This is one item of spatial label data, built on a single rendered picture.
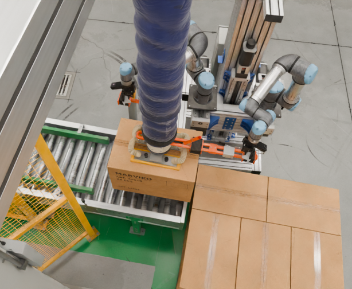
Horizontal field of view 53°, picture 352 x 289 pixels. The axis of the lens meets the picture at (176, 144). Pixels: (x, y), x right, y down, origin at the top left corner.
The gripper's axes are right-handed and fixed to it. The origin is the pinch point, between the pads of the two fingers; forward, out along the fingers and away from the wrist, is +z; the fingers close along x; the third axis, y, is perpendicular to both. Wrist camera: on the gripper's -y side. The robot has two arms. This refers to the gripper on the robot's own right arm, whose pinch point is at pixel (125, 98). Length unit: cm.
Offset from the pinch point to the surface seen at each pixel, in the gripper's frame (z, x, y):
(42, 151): -48, -71, -20
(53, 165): -31, -71, -20
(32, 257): -44, -119, -8
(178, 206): 64, -48, 52
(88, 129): 61, 2, -36
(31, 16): -186, -118, 32
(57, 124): 62, 2, -64
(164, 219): 60, -62, 44
